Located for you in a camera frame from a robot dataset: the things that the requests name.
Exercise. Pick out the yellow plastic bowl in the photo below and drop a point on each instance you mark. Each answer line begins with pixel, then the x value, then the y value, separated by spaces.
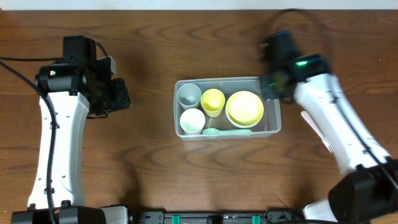
pixel 244 107

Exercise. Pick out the yellow plastic cup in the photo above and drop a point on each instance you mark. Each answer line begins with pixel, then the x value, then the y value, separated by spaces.
pixel 212 101

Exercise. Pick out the pink white plastic fork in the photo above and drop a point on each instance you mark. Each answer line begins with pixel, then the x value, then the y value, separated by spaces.
pixel 312 124

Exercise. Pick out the white plastic cup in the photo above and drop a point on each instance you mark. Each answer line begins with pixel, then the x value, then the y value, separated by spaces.
pixel 192 121

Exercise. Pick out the white plastic bowl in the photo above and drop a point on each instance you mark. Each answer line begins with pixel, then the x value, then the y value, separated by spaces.
pixel 242 126

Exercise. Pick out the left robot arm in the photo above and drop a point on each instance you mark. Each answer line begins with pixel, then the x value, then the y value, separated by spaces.
pixel 77 87

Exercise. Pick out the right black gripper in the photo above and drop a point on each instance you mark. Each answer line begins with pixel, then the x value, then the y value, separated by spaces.
pixel 268 86

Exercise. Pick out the grey plastic cup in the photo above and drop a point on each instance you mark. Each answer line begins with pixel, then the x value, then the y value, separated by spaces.
pixel 189 96

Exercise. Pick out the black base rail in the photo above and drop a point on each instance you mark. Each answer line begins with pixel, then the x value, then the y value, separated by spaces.
pixel 275 215

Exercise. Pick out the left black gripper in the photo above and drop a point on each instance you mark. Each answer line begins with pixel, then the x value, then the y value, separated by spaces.
pixel 119 96

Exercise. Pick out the clear plastic container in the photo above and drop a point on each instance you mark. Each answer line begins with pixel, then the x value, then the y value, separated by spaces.
pixel 269 124

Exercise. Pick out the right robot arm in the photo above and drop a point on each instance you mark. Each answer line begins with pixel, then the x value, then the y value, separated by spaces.
pixel 368 189

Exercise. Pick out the mint green plastic spoon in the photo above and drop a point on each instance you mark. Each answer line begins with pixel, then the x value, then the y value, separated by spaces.
pixel 214 131

